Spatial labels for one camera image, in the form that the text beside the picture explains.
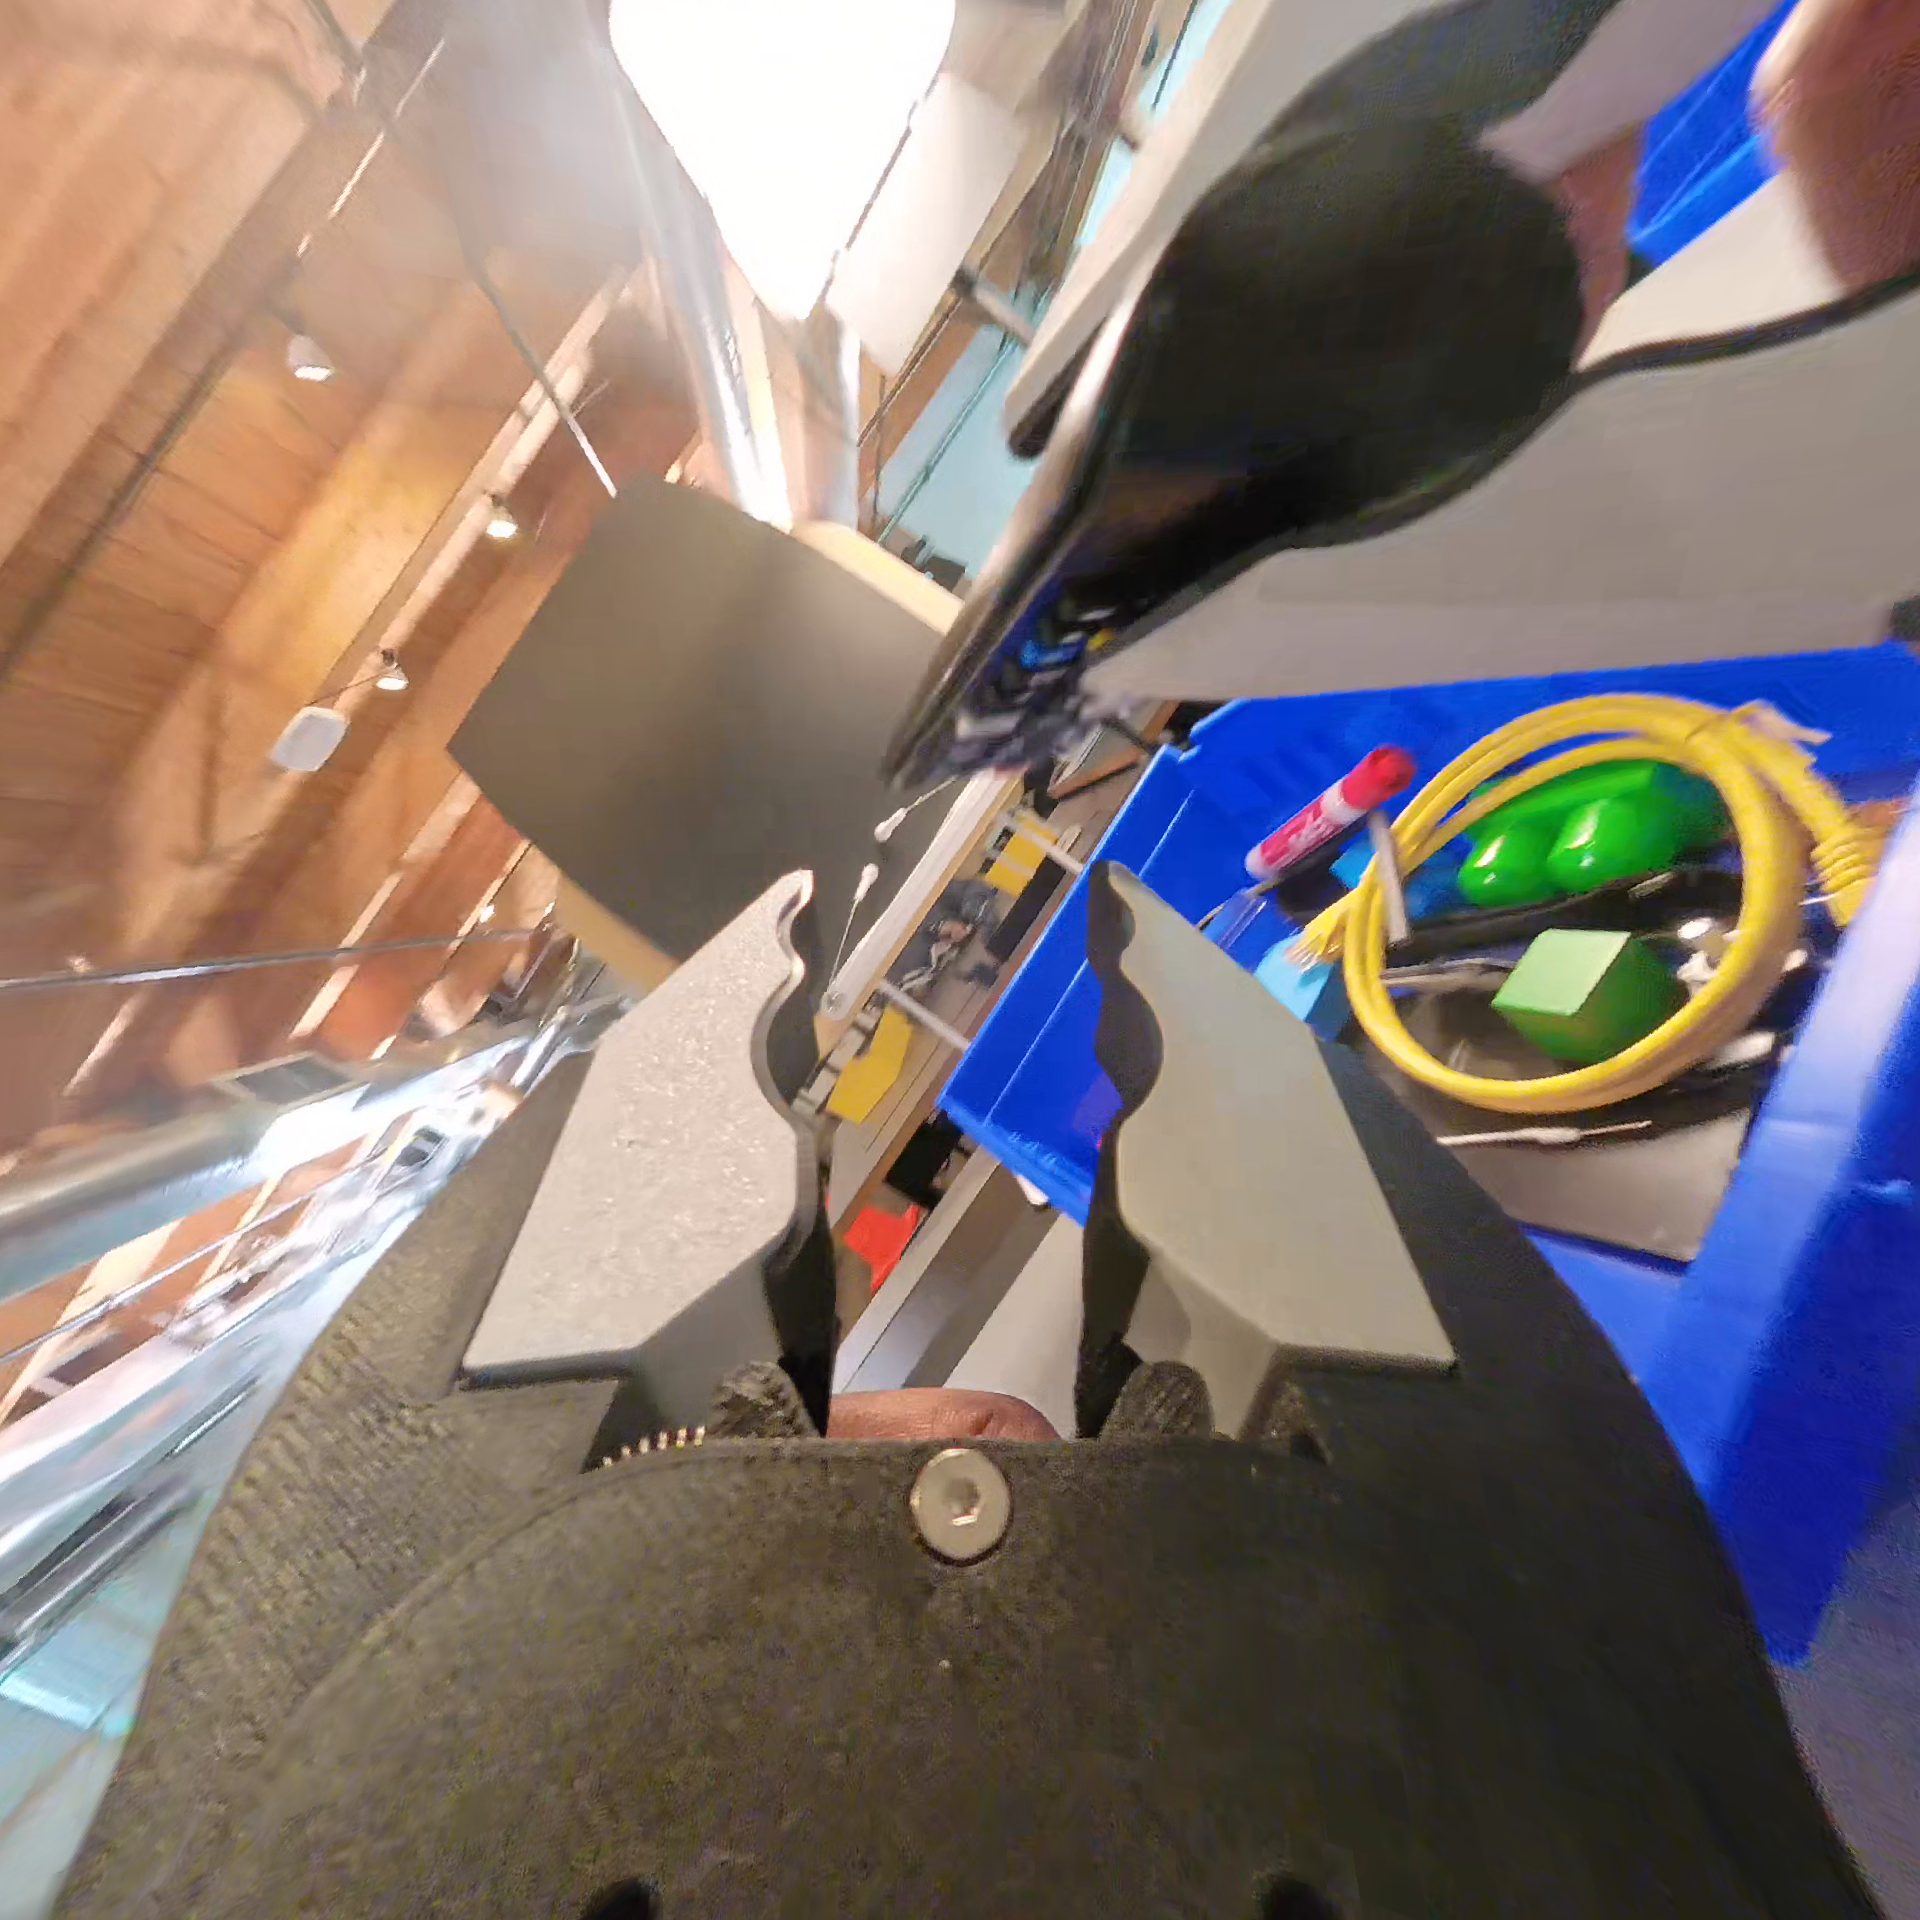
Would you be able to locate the ceiling spot light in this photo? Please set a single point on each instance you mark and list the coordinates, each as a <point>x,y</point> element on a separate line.
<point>306,354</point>

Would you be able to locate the person's right hand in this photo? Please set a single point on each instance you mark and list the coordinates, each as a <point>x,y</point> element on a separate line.
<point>1845,121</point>

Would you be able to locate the blue plastic bin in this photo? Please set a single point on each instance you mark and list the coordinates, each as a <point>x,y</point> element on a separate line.
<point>1801,1351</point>

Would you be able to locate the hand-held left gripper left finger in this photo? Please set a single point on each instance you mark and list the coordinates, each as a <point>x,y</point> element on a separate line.
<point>631,1201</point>

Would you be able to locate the yellow storage bin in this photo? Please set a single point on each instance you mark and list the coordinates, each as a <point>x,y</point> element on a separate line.
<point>872,1065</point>

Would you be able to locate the black remote control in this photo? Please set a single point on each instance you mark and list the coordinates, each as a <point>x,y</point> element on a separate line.
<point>1321,333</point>

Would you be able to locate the studio light panel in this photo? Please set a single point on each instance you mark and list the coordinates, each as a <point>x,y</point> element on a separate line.
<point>781,121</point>

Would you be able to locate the green plastic block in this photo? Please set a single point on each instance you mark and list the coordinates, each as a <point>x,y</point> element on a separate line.
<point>1591,834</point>
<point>1584,997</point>

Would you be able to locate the thin black sheet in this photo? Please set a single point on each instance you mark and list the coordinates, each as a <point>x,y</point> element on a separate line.
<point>1622,1156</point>

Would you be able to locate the red marker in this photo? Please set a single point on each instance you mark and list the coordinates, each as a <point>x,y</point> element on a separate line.
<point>1326,817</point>

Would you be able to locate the white ceiling sensor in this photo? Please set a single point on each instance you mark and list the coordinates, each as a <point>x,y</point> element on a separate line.
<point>309,740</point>

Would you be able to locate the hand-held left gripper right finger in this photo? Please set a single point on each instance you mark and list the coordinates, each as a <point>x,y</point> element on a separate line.
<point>1293,1201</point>

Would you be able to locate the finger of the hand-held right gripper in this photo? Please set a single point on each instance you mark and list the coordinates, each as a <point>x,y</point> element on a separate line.
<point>1680,511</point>
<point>1217,152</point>

